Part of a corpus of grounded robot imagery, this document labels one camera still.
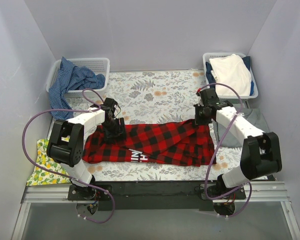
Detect red black plaid shirt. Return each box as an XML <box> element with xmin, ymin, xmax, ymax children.
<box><xmin>82</xmin><ymin>119</ymin><xmax>216</xmax><ymax>167</ymax></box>

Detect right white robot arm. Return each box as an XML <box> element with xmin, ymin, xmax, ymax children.
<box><xmin>194</xmin><ymin>88</ymin><xmax>282</xmax><ymax>200</ymax></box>

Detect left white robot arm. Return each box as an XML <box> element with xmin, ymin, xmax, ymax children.
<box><xmin>46</xmin><ymin>97</ymin><xmax>126</xmax><ymax>200</ymax></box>

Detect grey folded polo shirt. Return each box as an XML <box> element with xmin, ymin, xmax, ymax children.
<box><xmin>212</xmin><ymin>108</ymin><xmax>270</xmax><ymax>148</ymax></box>

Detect right white plastic basket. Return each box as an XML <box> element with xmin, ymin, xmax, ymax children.
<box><xmin>202</xmin><ymin>52</ymin><xmax>259</xmax><ymax>101</ymax></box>

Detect floral print table mat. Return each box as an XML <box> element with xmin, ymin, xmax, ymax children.
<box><xmin>47</xmin><ymin>69</ymin><xmax>268</xmax><ymax>182</ymax></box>

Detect white folded shirt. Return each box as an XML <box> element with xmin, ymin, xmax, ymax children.
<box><xmin>208</xmin><ymin>53</ymin><xmax>252</xmax><ymax>97</ymax></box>

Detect black base beam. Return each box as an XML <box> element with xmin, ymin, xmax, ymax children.
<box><xmin>67</xmin><ymin>179</ymin><xmax>246</xmax><ymax>212</ymax></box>

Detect blue checked shirt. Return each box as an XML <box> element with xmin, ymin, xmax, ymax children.
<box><xmin>48</xmin><ymin>57</ymin><xmax>106</xmax><ymax>120</ymax></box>

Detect lemon print cloth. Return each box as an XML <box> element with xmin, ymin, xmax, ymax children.
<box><xmin>26</xmin><ymin>138</ymin><xmax>71</xmax><ymax>186</ymax></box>

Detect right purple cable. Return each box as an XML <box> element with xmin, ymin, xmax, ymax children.
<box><xmin>196</xmin><ymin>82</ymin><xmax>253</xmax><ymax>222</ymax></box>

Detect aluminium frame rail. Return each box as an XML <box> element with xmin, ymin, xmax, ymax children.
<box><xmin>12</xmin><ymin>180</ymin><xmax>300</xmax><ymax>240</ymax></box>

